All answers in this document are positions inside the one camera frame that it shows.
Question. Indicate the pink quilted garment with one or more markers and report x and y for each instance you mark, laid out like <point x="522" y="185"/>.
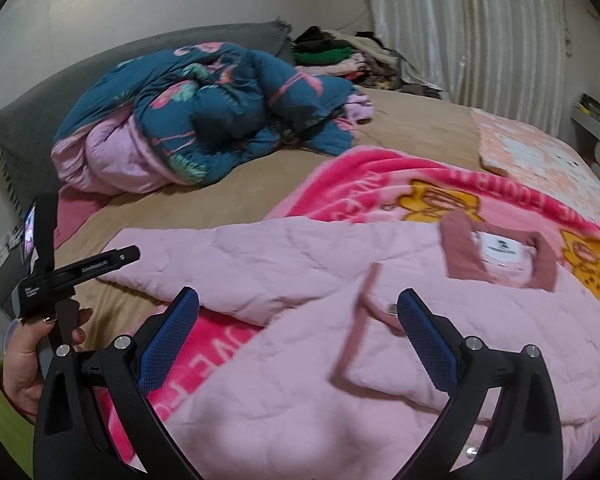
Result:
<point x="290" y="260"/>

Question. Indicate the pink printed blanket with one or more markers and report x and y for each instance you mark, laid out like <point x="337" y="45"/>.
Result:
<point x="380" y="185"/>

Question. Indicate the grey vanity desk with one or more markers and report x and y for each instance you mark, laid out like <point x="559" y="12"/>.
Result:
<point x="587" y="120"/>

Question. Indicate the person's left hand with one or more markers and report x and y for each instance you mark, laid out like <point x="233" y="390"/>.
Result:
<point x="22" y="365"/>

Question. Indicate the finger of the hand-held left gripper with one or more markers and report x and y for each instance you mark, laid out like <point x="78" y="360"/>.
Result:
<point x="105" y="262"/>

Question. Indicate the peach blanket with white cat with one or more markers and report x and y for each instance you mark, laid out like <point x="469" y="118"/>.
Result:
<point x="530" y="150"/>

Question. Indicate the bed with tan sheet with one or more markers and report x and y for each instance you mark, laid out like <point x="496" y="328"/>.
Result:
<point x="420" y="120"/>

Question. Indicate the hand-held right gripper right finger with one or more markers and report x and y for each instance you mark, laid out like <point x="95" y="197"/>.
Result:
<point x="425" y="332"/>

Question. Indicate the person's left forearm green sleeve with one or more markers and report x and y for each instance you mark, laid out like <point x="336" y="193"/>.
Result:
<point x="5" y="425"/>

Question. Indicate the teal floral duvet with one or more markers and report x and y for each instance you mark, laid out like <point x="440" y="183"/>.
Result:
<point x="230" y="110"/>

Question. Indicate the pile of assorted clothes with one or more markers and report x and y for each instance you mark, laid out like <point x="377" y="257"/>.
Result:
<point x="340" y="57"/>

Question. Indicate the dark pink cloth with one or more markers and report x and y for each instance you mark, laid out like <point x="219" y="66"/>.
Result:
<point x="77" y="210"/>

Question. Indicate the clutter of cosmetics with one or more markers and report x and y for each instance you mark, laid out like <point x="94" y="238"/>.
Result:
<point x="597" y="107"/>

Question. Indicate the white pleated curtain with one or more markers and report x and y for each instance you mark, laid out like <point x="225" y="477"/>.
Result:
<point x="470" y="35"/>

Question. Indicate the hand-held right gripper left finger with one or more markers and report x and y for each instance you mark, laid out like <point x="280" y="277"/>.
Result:
<point x="170" y="332"/>

